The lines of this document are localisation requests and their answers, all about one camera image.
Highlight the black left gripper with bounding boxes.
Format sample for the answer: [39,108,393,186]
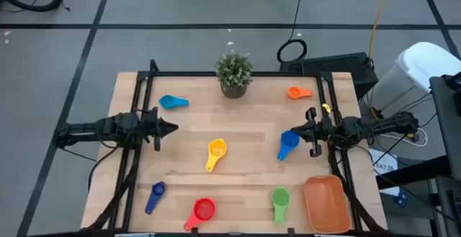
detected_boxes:
[138,106,179,152]

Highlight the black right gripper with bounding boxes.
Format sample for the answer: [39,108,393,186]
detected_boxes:
[290,107,336,158]

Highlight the medium blue measuring cup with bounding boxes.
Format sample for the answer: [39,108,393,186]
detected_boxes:
[277,130,301,162]

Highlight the cyan measuring cup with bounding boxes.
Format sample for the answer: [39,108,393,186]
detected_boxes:
[158,94,190,111]

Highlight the orange measuring cup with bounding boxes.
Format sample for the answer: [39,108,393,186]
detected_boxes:
[287,86,314,101]

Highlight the yellow measuring cup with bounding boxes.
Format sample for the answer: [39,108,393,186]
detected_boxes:
[205,138,228,174]

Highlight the small navy measuring cup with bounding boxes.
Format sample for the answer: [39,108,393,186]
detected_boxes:
[144,180,167,215]

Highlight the green measuring cup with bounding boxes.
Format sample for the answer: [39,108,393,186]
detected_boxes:
[270,186,291,226]

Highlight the red measuring cup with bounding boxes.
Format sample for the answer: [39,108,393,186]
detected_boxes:
[183,197,217,233]

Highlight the orange plastic basket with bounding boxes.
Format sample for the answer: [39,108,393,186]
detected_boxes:
[303,174,352,235]

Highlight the black computer case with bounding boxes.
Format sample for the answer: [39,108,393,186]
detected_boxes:
[279,52,380,101]

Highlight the white paper label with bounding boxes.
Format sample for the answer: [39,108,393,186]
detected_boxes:
[369,147,399,176]

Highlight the potted plant in striped pot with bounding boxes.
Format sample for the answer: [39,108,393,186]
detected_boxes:
[215,49,255,100]

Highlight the small blue object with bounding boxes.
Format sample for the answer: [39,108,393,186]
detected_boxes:
[394,192,410,208]

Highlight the white plastic bin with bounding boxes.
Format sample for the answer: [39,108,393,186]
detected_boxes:
[362,41,461,112]

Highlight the black desk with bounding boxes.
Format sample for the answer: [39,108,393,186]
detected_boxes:
[429,71,461,182]

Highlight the black metal table frame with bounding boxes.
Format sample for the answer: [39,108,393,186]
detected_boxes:
[85,58,388,237]

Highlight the black coiled floor cable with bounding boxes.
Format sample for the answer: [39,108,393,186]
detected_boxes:
[276,0,308,64]

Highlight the black side table frame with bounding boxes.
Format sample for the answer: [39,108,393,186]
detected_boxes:
[375,154,461,237]

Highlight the white cable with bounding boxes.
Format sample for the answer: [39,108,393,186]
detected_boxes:
[377,127,429,148]

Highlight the yellow extension cable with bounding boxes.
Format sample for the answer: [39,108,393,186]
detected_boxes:
[367,0,415,139]

